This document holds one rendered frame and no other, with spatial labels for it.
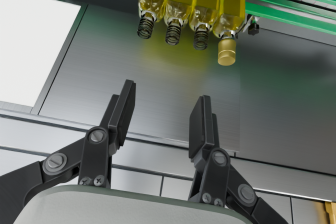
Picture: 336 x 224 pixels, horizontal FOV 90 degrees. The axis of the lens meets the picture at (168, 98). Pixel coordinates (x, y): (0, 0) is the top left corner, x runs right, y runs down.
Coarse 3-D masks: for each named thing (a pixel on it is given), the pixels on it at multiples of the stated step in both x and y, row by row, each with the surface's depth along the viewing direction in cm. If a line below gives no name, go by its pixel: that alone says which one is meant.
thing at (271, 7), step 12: (252, 0) 47; (264, 0) 47; (276, 0) 47; (288, 0) 48; (252, 12) 45; (264, 12) 45; (276, 12) 46; (288, 12) 46; (300, 12) 48; (312, 12) 48; (324, 12) 49; (300, 24) 46; (312, 24) 46; (324, 24) 47
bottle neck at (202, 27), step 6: (198, 24) 35; (204, 24) 34; (198, 30) 34; (204, 30) 34; (198, 36) 34; (204, 36) 33; (198, 42) 33; (204, 42) 33; (198, 48) 35; (204, 48) 35
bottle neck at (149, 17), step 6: (144, 12) 34; (150, 12) 34; (144, 18) 33; (150, 18) 34; (138, 24) 34; (144, 24) 33; (150, 24) 33; (138, 30) 33; (144, 30) 33; (150, 30) 33; (144, 36) 35; (150, 36) 34
